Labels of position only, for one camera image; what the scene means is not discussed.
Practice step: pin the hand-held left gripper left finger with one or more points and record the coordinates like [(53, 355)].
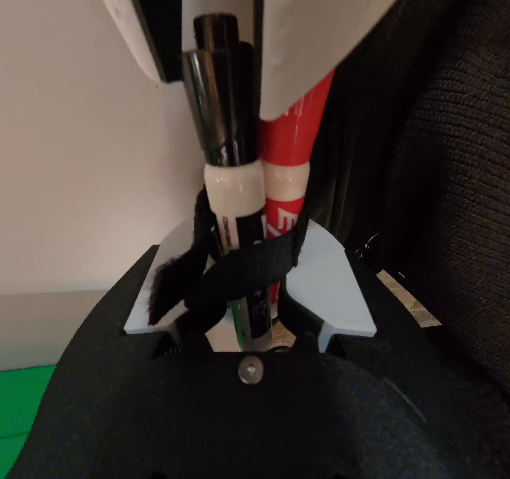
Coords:
[(139, 311)]

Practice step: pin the person's dark green pants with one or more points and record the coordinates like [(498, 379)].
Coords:
[(350, 160)]

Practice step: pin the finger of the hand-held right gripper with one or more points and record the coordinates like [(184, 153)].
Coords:
[(318, 28), (127, 16)]

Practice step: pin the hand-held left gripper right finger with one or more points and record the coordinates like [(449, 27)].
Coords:
[(330, 295)]

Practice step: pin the person's black sweater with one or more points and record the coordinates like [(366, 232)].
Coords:
[(458, 208)]

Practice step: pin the red dry erase marker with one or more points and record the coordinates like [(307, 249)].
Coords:
[(287, 140)]

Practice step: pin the green plastic bin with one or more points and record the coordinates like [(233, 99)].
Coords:
[(20, 407)]

